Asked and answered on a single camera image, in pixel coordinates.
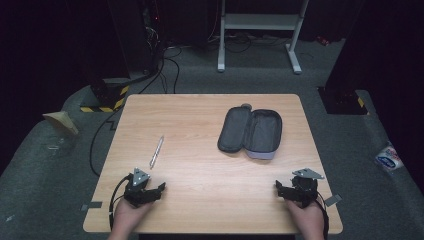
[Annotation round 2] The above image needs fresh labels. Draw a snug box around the grey tape strip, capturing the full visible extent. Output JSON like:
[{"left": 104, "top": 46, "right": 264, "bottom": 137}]
[
  {"left": 80, "top": 201, "right": 104, "bottom": 212},
  {"left": 324, "top": 193, "right": 343, "bottom": 207}
]

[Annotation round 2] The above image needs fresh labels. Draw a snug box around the black floor cable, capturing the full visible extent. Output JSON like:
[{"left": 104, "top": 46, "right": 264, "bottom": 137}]
[{"left": 88, "top": 46, "right": 183, "bottom": 178}]

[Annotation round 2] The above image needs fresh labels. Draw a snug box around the person's right hand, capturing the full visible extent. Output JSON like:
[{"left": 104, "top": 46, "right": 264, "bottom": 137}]
[{"left": 285, "top": 199, "right": 326, "bottom": 240}]

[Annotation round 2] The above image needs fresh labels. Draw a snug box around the open grey pencil case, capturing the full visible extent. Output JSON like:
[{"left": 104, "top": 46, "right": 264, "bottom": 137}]
[{"left": 217, "top": 103, "right": 284, "bottom": 161}]

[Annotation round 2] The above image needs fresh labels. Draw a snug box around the right hand-held gripper cable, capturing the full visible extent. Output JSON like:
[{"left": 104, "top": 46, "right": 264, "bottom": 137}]
[{"left": 313, "top": 190, "right": 331, "bottom": 240}]

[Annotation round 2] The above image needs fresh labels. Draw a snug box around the white blue packet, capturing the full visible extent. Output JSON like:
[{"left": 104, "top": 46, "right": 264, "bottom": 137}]
[{"left": 374, "top": 142, "right": 405, "bottom": 172}]

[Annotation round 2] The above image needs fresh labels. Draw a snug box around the silver pen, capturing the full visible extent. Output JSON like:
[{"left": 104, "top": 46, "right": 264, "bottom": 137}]
[{"left": 149, "top": 134, "right": 165, "bottom": 169}]

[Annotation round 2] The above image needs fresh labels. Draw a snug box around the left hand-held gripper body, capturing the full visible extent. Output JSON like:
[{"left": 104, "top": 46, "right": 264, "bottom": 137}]
[{"left": 123, "top": 167, "right": 157, "bottom": 209}]

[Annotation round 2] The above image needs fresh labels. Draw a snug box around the white metal stand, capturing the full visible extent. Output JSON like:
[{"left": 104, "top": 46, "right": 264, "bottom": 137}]
[{"left": 217, "top": 0, "right": 310, "bottom": 75}]

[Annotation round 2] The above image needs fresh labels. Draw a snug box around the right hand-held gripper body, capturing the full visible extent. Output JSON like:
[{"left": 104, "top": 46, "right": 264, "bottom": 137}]
[{"left": 288, "top": 167, "right": 325, "bottom": 209}]

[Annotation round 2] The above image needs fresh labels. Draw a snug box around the person's left hand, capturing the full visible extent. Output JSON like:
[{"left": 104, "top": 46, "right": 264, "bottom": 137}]
[{"left": 107, "top": 198, "right": 155, "bottom": 240}]

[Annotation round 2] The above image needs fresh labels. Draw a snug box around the yellow black striped base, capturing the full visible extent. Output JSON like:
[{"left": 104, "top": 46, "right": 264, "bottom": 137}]
[{"left": 79, "top": 77, "right": 131, "bottom": 114}]

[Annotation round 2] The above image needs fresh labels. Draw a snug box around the left hand-held gripper cable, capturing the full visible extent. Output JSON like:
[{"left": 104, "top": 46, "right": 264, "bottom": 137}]
[{"left": 108, "top": 174, "right": 132, "bottom": 232}]

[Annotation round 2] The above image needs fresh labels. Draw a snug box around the hand-held gripper cable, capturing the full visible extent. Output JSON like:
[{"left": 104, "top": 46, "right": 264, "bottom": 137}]
[
  {"left": 313, "top": 190, "right": 331, "bottom": 240},
  {"left": 108, "top": 174, "right": 132, "bottom": 232}
]

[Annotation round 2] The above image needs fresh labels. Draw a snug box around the tan wedge block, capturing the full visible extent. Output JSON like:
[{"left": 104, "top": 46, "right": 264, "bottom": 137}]
[{"left": 42, "top": 110, "right": 80, "bottom": 136}]

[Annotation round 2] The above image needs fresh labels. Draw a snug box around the black column base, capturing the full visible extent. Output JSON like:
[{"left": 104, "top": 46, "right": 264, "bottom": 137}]
[{"left": 317, "top": 85, "right": 370, "bottom": 116}]

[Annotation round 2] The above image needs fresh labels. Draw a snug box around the dark equipment rack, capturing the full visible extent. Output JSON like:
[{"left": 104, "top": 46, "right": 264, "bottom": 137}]
[{"left": 106, "top": 0, "right": 166, "bottom": 76}]

